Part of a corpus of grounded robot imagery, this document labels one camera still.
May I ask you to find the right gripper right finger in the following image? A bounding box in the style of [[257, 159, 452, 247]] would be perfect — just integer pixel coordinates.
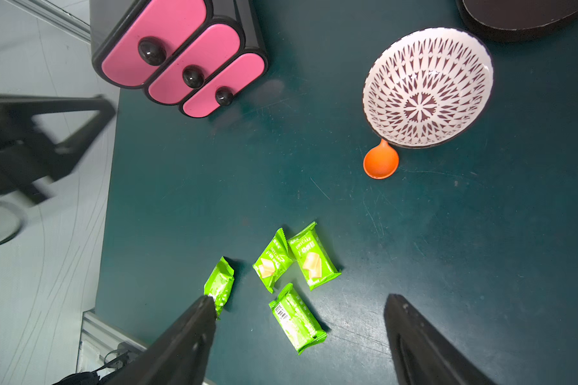
[[384, 294, 493, 385]]

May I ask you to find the black pink drawer cabinet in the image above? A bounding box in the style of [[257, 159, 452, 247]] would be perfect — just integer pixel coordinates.
[[89, 0, 268, 118]]

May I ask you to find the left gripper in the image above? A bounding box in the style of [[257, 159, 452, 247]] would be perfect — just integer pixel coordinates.
[[0, 95, 117, 205]]

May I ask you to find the white strainer orange handle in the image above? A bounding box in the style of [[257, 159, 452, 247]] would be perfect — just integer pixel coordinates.
[[362, 27, 494, 180]]

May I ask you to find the pink drawer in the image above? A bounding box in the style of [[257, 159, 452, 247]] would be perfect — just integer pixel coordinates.
[[181, 53, 266, 118], [148, 23, 241, 105], [101, 0, 208, 88]]

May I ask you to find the pink bottom drawer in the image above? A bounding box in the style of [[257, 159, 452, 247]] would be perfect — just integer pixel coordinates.
[[181, 53, 266, 118]]

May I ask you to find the black metal jewelry stand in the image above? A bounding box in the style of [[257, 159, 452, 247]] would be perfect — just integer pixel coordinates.
[[456, 0, 578, 43]]

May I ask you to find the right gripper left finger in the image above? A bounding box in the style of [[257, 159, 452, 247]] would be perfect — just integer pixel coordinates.
[[106, 295, 217, 385]]

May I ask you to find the pink top drawer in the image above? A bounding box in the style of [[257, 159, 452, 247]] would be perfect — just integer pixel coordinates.
[[101, 0, 208, 88]]

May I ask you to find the green cookie packet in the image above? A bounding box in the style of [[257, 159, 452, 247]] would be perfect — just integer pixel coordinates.
[[204, 257, 234, 319], [252, 228, 295, 294], [288, 221, 341, 291], [269, 283, 328, 355]]

